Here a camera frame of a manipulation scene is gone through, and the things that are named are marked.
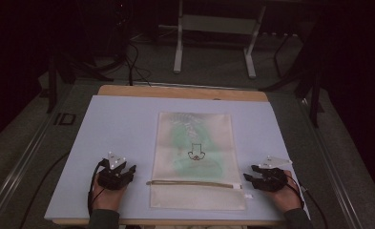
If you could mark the white metal stand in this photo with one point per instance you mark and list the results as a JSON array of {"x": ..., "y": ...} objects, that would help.
[{"x": 217, "y": 25}]

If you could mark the black rectangular floor bracket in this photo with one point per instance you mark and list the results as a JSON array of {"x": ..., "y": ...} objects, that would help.
[{"x": 65, "y": 119}]

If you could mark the wooden table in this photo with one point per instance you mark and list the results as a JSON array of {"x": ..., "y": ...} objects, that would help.
[{"x": 175, "y": 92}]

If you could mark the translucent zipper bag with clothing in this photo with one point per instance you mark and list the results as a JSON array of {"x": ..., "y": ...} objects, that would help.
[{"x": 194, "y": 159}]

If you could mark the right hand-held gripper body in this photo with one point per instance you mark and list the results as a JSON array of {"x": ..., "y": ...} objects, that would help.
[{"x": 272, "y": 179}]

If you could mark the person's right hand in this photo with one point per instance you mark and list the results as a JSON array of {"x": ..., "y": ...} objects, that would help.
[{"x": 285, "y": 197}]

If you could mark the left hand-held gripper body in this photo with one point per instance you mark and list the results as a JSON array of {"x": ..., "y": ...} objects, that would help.
[{"x": 112, "y": 178}]

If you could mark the light blue table mat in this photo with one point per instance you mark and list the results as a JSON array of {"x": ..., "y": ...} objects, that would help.
[{"x": 124, "y": 127}]

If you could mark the person's left hand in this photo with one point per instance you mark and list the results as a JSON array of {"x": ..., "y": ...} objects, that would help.
[{"x": 107, "y": 198}]

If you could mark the black floor stand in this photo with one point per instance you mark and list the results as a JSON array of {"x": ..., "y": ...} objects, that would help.
[
  {"x": 80, "y": 68},
  {"x": 312, "y": 86}
]

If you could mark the metal floor rail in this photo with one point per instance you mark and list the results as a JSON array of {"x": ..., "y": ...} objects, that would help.
[
  {"x": 15, "y": 178},
  {"x": 334, "y": 178}
]

